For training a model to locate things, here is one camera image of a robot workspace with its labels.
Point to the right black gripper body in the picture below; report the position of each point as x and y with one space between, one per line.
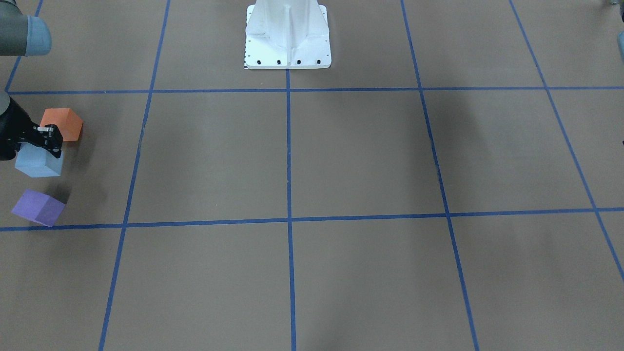
13 127

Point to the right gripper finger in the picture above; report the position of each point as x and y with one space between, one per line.
49 138

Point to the light blue foam block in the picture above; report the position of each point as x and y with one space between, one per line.
38 162

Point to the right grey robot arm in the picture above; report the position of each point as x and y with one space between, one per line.
22 36

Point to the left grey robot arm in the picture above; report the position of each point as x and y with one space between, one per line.
620 41

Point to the orange foam block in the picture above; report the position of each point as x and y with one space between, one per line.
67 121

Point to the purple foam block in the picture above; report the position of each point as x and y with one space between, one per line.
38 207

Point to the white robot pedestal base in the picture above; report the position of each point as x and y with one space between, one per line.
287 34

